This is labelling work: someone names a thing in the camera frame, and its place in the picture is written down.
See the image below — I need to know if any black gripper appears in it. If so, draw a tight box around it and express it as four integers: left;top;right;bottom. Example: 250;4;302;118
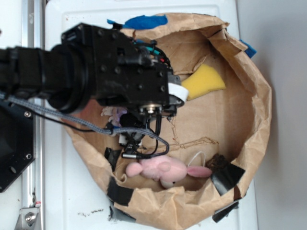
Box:
62;23;188;116

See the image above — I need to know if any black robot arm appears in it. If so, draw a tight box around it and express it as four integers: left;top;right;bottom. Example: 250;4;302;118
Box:
0;23;189;116

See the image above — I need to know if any blue tape strip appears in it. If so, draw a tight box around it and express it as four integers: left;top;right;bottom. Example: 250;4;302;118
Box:
106;14;257;59

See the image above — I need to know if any yellow sponge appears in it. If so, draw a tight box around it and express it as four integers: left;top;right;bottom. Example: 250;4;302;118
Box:
182;64;226;101

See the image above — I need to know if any brown paper bag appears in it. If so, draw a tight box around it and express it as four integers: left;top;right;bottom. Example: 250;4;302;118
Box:
67;13;272;230

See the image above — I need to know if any pink plush bunny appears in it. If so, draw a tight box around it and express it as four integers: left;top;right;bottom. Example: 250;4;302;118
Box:
126;155;212;189

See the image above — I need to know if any black tape left piece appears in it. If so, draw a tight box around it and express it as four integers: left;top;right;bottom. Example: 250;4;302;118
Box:
107;177;134;206

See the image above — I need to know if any black tape piece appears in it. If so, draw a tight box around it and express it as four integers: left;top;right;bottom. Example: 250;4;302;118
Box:
212;201;239;223
107;177;134;206
210;164;245;196

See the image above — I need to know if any dark brown fuzzy clump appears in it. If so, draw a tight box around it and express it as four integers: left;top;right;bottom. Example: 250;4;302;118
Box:
206;153;229;171

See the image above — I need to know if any white plastic lid tray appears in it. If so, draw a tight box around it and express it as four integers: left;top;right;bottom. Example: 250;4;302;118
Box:
44;0;259;230

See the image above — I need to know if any black tape right piece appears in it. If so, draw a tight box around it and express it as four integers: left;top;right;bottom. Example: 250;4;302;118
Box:
210;164;245;196

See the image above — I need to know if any black tape lower piece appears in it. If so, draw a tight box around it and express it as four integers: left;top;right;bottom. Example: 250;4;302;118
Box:
212;201;239;223

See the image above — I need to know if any grey braided cable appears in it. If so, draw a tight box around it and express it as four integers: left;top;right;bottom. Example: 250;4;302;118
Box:
0;91;170;159

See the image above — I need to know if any aluminium frame rail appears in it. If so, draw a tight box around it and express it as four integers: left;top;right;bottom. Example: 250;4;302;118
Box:
15;0;46;230

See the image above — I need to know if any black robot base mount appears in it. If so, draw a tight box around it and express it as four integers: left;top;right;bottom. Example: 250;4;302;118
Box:
0;101;34;193

